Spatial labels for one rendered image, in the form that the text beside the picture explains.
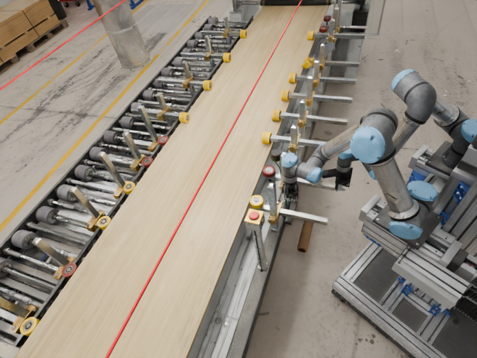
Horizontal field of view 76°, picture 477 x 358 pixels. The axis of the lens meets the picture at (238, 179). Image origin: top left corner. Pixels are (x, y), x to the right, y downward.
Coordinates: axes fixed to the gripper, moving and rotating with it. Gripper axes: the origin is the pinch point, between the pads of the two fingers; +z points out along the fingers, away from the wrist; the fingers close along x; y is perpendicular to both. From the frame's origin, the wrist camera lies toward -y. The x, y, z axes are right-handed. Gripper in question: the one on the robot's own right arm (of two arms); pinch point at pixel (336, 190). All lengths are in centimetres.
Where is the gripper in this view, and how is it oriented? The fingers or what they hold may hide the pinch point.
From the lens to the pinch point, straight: 195.1
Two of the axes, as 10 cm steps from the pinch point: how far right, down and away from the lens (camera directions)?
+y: 9.3, 1.7, -3.2
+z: 1.4, 6.5, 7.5
